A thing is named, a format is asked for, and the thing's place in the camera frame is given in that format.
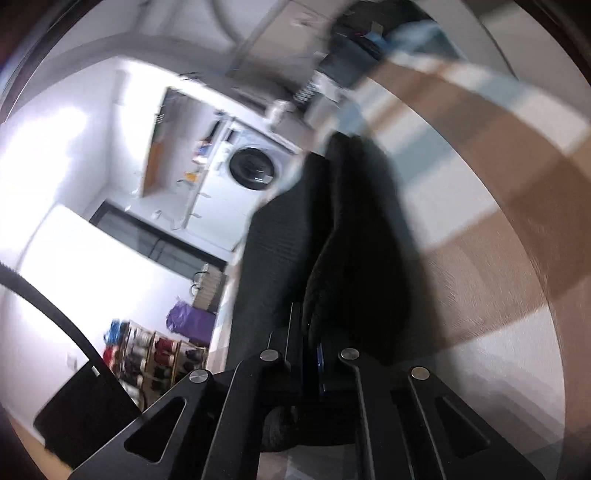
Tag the checkered blanket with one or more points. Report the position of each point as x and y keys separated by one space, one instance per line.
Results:
x=485 y=300

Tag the white washing machine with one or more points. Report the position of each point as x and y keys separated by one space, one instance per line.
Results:
x=251 y=168

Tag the light blue cloth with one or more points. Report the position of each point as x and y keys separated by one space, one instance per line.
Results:
x=415 y=34

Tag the purple bag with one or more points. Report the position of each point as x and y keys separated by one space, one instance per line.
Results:
x=189 y=321

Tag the woven two-tone basket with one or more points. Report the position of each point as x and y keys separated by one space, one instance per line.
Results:
x=210 y=290

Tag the shoe rack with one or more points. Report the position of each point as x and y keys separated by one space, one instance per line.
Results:
x=152 y=360

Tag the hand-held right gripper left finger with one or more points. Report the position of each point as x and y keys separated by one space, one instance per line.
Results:
x=295 y=350

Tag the houndstooth pillow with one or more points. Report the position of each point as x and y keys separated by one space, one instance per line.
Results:
x=308 y=88

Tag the dark flat object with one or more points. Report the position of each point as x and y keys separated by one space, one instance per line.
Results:
x=83 y=415

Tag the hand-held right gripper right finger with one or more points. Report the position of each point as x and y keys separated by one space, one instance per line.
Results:
x=319 y=369

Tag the dark glass door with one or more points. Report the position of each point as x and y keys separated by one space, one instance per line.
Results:
x=152 y=240

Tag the black knit sweater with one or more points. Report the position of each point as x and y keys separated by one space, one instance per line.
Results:
x=277 y=258

